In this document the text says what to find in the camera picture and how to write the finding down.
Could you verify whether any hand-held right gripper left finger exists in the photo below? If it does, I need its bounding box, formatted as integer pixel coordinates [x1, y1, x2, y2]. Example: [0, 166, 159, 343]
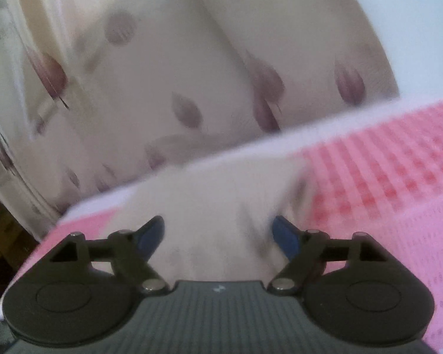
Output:
[50, 216, 168, 293]

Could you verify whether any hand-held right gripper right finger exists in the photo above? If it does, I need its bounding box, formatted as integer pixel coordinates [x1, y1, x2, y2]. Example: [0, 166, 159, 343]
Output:
[268, 216, 392, 294]

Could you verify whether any small cream spotted garment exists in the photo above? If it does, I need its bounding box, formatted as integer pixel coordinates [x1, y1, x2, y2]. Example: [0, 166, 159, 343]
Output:
[127, 156, 312, 281]

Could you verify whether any pink checked bed sheet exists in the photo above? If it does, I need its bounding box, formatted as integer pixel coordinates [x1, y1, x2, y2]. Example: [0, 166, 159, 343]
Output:
[0, 95, 443, 354]

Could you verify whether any cream leaf-print curtain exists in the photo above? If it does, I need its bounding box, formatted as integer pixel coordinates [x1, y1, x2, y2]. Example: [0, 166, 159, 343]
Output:
[0, 0, 401, 242]

